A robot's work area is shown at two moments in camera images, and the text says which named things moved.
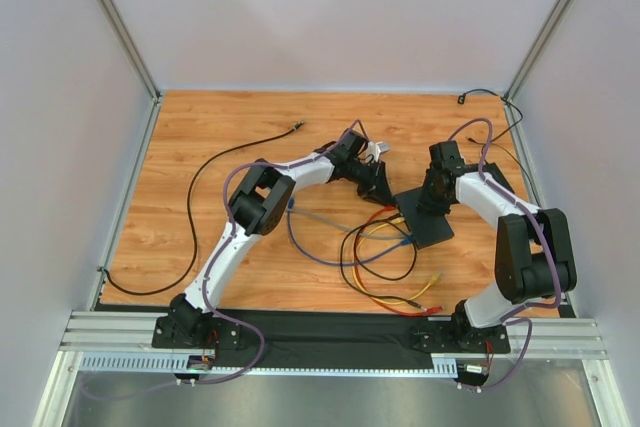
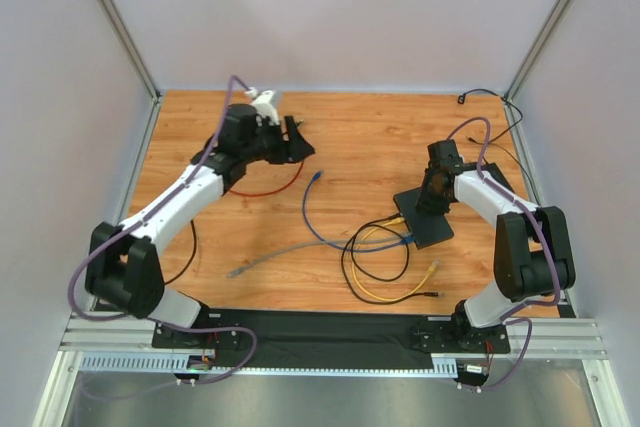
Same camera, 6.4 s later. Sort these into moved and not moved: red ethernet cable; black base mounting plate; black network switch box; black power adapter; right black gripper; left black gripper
Moved: left black gripper; red ethernet cable
Not moved: black power adapter; right black gripper; black network switch box; black base mounting plate
